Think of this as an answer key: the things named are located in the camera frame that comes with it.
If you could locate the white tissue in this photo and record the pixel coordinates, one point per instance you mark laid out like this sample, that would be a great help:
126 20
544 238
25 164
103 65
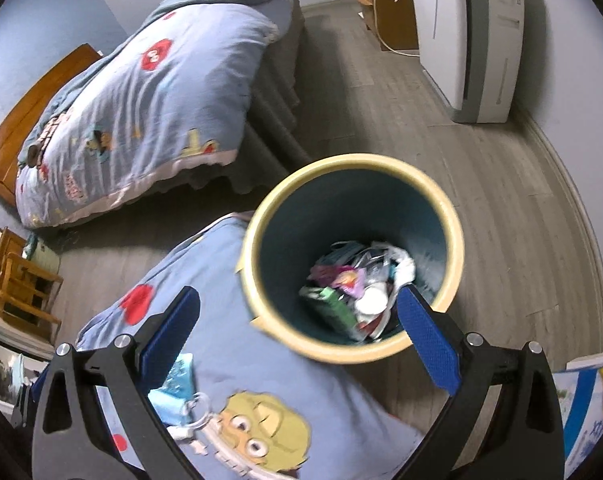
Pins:
372 299

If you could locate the clear plastic bag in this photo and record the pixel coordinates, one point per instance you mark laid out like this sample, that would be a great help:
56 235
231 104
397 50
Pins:
399 262

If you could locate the small wooden chair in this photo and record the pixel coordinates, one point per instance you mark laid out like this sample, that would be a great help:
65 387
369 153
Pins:
21 285

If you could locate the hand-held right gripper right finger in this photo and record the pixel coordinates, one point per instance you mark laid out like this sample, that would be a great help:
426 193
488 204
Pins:
426 345

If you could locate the white air purifier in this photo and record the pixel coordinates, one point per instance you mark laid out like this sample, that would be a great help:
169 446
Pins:
456 35

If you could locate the blue face mask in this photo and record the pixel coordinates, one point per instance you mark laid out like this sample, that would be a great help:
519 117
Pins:
174 385

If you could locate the blue bin with yellow rim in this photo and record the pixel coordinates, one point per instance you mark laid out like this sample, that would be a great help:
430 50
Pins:
331 205

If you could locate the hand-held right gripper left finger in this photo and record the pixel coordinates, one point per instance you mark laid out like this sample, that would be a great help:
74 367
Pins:
169 340

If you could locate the blue cartoon print blanket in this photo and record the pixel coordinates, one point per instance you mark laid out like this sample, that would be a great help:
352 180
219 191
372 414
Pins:
281 375

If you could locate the wooden headboard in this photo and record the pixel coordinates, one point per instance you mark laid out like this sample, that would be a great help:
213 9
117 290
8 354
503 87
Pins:
26 125

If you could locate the green packet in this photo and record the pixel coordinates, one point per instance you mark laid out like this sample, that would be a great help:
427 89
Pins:
331 310

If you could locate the blue printed duvet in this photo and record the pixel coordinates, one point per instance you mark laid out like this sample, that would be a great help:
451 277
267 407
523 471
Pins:
156 110

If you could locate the pink snack wrapper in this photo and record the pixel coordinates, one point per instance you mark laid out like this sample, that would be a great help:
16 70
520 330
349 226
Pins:
341 276

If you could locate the wooden cabinet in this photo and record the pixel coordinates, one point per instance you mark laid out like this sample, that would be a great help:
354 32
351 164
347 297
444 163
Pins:
396 5

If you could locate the dark grey bed skirt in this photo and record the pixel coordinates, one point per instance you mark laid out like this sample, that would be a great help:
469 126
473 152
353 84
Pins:
276 110

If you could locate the printed box with blue edge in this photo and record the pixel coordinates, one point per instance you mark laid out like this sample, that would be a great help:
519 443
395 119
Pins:
581 410

